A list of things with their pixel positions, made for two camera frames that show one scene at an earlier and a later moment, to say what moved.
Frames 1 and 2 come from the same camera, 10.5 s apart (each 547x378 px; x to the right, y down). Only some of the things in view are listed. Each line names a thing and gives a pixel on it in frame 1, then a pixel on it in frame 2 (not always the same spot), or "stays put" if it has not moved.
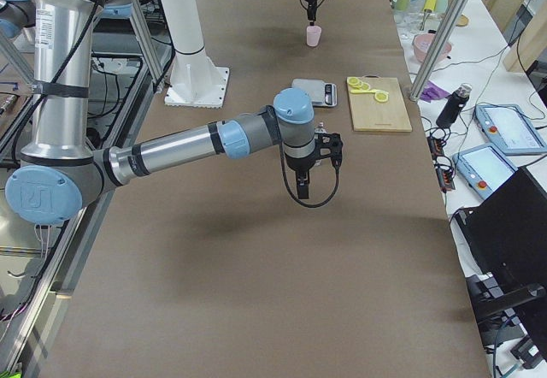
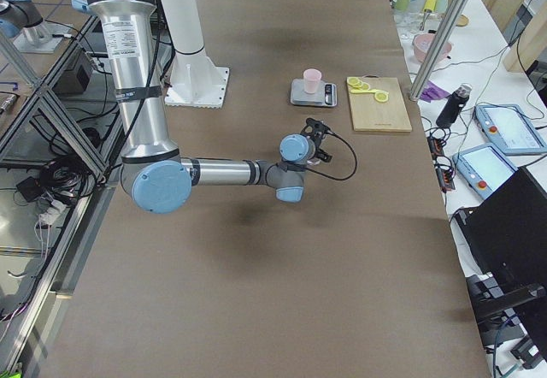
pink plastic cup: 313,35 -> 312,77
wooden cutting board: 370,115 stays put
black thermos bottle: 454,106 stays put
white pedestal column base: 196,79 stays put
